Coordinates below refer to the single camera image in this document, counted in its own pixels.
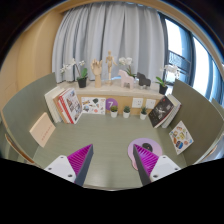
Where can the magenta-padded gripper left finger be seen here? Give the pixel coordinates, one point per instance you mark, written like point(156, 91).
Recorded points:
point(63, 166)

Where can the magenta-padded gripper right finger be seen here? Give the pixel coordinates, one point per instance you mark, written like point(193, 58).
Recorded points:
point(161, 166)

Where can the black computer mouse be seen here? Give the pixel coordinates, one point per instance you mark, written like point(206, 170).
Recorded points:
point(147, 146)

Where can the purple round mouse pad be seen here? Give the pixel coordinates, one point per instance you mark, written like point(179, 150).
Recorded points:
point(157, 146)

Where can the food sticker sheet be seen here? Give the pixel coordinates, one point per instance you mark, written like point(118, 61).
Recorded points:
point(181, 137)

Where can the small plant in white pot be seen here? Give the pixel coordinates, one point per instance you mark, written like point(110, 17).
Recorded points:
point(126, 114)
point(143, 116)
point(114, 114)

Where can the red-spined book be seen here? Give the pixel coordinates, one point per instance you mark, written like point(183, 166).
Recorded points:
point(64, 111)

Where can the black book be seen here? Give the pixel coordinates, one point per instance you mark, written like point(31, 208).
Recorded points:
point(160, 111)

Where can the white books stack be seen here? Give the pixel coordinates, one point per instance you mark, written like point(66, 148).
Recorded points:
point(175, 111)

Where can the book with picture cover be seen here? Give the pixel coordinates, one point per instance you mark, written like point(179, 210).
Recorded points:
point(73, 105)

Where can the thick white book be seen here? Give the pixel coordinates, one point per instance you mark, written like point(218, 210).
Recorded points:
point(51, 101)

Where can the white sticker sheet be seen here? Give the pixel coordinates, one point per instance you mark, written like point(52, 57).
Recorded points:
point(93, 106)

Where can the grey-green desk divider panel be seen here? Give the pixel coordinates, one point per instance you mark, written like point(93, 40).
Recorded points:
point(200, 110)
point(25, 103)

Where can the white orchid in black pot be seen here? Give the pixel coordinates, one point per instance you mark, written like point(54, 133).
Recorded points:
point(126, 61)
point(163, 89)
point(82, 82)

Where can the purple round number sign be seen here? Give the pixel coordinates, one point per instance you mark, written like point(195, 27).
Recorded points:
point(111, 102)

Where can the black horse figure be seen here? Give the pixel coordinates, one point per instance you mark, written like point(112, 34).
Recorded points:
point(144, 80)

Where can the pink horse figure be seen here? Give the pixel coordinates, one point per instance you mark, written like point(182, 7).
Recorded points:
point(126, 80)

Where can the wooden hand model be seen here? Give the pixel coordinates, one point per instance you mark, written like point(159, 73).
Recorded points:
point(97, 71)

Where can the window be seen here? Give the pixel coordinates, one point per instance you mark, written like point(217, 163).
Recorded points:
point(200, 66)

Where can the wooden artist mannequin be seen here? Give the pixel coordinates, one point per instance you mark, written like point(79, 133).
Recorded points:
point(110, 65)

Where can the light grey curtain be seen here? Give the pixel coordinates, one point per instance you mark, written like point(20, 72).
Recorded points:
point(110, 30)

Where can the white wall outlet plate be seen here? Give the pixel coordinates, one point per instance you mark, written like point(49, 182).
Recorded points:
point(150, 103)
point(137, 102)

